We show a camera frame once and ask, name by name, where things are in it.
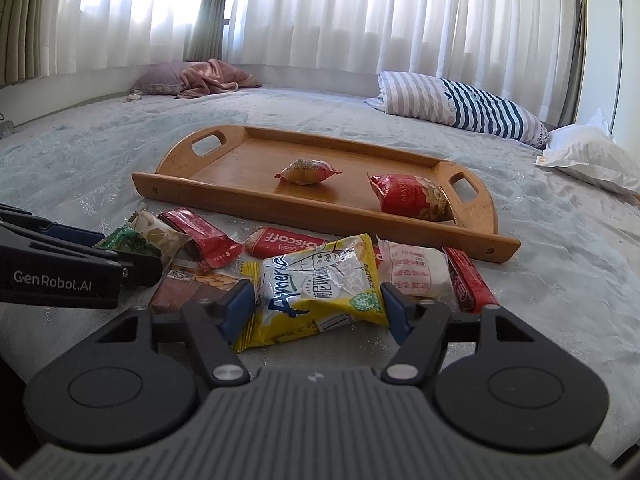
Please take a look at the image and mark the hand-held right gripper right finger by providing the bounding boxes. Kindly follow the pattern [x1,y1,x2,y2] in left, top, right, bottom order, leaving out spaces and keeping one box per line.
[379,282,539,387]

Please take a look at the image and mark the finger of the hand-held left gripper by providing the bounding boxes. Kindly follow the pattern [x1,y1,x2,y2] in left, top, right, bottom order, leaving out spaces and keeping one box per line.
[0,225,164,289]
[0,203,106,248]

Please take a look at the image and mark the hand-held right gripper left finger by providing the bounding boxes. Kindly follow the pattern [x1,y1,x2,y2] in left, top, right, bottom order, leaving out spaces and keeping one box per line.
[95,279,257,387]

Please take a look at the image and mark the gold snack packet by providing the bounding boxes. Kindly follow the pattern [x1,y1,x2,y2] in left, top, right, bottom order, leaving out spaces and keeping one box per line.
[94,226,163,261]

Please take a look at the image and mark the red and black snack packet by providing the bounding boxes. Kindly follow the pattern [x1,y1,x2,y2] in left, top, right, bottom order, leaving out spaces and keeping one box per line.
[159,208,244,269]

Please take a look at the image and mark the yellow snack bag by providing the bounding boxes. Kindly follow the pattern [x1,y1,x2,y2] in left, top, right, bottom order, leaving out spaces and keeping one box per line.
[231,233,390,353]

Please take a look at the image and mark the wooden tray with handles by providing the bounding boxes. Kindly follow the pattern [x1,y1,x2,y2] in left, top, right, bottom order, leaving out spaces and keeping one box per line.
[131,124,522,264]

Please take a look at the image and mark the cream snack packet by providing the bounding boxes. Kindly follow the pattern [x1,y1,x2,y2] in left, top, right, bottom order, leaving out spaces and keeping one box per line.
[127,210,193,266]

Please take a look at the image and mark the orange clear-wrapped snack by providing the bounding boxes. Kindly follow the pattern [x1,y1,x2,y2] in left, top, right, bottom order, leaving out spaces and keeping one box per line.
[167,260,256,292]

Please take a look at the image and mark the brown snack packet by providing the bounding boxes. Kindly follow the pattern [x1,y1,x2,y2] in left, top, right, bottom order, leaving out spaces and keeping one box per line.
[148,277,236,313]

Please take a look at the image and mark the white pink-printed snack packet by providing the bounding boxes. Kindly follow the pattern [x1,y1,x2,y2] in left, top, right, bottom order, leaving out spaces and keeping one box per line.
[375,239,453,303]

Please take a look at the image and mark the sheer snowflake cloth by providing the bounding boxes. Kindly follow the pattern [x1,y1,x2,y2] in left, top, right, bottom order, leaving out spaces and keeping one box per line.
[0,105,640,461]

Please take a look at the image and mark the red biscuit packet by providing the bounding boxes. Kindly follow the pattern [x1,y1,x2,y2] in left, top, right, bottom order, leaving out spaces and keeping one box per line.
[243,226,331,261]

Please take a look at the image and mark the slim red bar packet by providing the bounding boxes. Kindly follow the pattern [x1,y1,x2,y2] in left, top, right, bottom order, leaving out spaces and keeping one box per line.
[442,246,500,313]

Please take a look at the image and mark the red nut snack packet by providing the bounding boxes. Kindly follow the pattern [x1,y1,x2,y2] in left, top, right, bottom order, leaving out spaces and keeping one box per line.
[366,172,457,224]

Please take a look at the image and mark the tan clear-wrapped pastry snack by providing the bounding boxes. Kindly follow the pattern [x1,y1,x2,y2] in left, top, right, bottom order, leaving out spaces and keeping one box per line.
[274,158,345,187]

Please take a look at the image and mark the purple pillow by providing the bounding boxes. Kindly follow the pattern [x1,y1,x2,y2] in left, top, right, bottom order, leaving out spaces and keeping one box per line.
[129,61,201,97]

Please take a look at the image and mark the pink blanket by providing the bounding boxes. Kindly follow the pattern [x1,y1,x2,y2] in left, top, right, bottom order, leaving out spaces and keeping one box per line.
[175,59,262,100]

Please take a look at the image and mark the grey quilted bedspread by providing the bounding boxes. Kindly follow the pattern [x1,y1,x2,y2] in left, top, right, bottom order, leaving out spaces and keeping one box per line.
[0,80,640,461]

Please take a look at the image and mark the striped pillow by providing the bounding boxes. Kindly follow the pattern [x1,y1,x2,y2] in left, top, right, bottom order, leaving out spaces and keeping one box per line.
[364,71,550,150]

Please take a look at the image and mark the green curtain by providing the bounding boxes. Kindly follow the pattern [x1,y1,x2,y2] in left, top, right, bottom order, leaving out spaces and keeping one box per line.
[0,0,66,88]
[182,0,238,63]
[565,0,590,126]

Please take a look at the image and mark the white plastic bag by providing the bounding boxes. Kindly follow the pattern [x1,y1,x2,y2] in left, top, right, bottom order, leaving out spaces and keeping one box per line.
[534,107,640,198]

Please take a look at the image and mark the white sheer curtains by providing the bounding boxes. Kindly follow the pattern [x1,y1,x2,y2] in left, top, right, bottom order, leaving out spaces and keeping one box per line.
[50,0,586,91]

